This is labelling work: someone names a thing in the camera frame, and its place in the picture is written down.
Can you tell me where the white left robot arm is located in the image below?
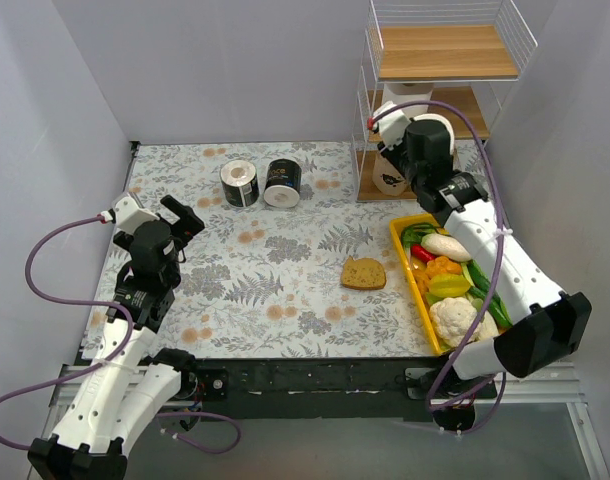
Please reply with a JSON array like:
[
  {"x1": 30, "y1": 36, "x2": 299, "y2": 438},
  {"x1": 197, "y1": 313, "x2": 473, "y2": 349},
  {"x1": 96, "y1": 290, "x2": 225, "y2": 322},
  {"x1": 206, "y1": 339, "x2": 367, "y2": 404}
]
[{"x1": 28, "y1": 194, "x2": 205, "y2": 479}]

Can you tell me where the green leafy vegetable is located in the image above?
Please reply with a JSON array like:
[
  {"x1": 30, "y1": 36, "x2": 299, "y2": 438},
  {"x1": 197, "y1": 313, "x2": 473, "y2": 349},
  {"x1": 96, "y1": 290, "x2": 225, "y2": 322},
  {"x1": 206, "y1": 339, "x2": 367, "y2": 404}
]
[{"x1": 399, "y1": 222, "x2": 445, "y2": 249}]

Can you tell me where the white radish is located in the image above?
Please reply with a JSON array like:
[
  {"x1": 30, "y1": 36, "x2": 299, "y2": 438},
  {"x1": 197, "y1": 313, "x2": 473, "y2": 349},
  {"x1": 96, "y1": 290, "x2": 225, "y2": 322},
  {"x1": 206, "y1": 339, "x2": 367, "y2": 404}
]
[{"x1": 421, "y1": 233, "x2": 473, "y2": 263}]

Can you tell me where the white cauliflower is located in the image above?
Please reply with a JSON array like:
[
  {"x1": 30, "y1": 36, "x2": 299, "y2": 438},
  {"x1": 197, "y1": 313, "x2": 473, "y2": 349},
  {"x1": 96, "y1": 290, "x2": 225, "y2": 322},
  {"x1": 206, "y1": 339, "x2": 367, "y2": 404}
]
[{"x1": 429, "y1": 297, "x2": 478, "y2": 347}]

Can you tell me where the white wire wooden shelf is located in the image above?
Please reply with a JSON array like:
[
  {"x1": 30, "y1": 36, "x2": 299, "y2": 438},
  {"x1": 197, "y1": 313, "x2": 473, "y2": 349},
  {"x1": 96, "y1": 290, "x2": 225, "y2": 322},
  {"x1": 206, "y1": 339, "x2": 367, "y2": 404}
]
[{"x1": 351, "y1": 1, "x2": 538, "y2": 201}]

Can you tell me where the red chili pepper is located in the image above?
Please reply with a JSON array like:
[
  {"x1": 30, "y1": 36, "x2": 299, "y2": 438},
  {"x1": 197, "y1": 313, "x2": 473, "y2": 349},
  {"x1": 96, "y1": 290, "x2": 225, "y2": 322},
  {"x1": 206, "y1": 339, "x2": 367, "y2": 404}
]
[{"x1": 410, "y1": 244, "x2": 436, "y2": 264}]

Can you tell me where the floral patterned table mat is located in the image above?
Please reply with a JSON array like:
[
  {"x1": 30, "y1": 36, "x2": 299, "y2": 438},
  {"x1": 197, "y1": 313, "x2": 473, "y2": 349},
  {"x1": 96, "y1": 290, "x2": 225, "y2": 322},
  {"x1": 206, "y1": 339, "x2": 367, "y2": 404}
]
[{"x1": 128, "y1": 142, "x2": 432, "y2": 358}]

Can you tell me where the slice of brown bread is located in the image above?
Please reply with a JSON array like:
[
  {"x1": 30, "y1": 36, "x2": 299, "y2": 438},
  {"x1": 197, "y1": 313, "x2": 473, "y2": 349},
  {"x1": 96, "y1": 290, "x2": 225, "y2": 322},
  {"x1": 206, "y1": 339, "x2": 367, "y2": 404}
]
[{"x1": 340, "y1": 257, "x2": 387, "y2": 290}]

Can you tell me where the yellow plastic tray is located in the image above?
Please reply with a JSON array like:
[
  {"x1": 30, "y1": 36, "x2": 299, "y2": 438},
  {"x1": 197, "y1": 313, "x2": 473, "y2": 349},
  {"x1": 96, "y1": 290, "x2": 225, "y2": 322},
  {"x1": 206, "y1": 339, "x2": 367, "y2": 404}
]
[{"x1": 388, "y1": 212, "x2": 511, "y2": 357}]

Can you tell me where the white paper roll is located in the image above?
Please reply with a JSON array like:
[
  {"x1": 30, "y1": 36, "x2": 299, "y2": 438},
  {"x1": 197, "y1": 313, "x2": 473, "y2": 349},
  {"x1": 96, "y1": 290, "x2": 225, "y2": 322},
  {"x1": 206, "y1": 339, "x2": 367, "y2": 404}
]
[
  {"x1": 381, "y1": 82, "x2": 434, "y2": 117},
  {"x1": 413, "y1": 113, "x2": 455, "y2": 154}
]

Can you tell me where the yellow green starfruit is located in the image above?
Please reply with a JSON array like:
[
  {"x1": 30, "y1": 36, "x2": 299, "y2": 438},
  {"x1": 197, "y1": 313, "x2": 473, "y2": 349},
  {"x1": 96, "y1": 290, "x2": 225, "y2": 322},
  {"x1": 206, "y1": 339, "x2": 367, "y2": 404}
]
[{"x1": 428, "y1": 273, "x2": 472, "y2": 298}]

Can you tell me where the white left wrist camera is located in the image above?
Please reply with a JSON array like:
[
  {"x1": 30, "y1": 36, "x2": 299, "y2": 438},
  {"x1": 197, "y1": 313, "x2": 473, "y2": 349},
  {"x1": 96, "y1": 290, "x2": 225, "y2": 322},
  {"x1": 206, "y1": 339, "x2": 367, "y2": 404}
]
[{"x1": 100, "y1": 191, "x2": 159, "y2": 235}]

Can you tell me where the orange bell pepper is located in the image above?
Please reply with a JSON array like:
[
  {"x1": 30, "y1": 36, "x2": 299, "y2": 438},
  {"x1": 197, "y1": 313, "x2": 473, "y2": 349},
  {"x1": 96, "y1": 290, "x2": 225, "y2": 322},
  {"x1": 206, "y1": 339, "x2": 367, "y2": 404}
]
[{"x1": 425, "y1": 256, "x2": 462, "y2": 279}]

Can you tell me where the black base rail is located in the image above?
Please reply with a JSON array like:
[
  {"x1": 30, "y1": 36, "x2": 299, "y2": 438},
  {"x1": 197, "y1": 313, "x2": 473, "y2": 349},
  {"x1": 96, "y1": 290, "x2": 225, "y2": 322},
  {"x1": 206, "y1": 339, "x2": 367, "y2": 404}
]
[{"x1": 163, "y1": 349, "x2": 443, "y2": 422}]

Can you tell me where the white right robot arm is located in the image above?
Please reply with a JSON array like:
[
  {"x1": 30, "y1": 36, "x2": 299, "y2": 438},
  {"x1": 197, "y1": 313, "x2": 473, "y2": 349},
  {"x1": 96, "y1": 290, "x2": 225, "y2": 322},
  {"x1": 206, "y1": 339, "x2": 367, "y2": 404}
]
[{"x1": 373, "y1": 112, "x2": 592, "y2": 398}]

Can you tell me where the brown roll cartoon print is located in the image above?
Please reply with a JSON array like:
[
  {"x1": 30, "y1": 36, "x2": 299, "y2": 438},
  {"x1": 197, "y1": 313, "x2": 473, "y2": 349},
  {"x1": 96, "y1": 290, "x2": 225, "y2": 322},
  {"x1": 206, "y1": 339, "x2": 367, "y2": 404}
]
[{"x1": 372, "y1": 147, "x2": 409, "y2": 197}]

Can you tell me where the black roll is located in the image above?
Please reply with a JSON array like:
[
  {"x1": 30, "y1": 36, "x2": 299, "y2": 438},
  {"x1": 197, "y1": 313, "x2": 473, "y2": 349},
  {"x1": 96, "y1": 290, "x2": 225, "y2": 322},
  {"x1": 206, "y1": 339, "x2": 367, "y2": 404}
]
[
  {"x1": 220, "y1": 160, "x2": 259, "y2": 208},
  {"x1": 263, "y1": 159, "x2": 302, "y2": 209}
]

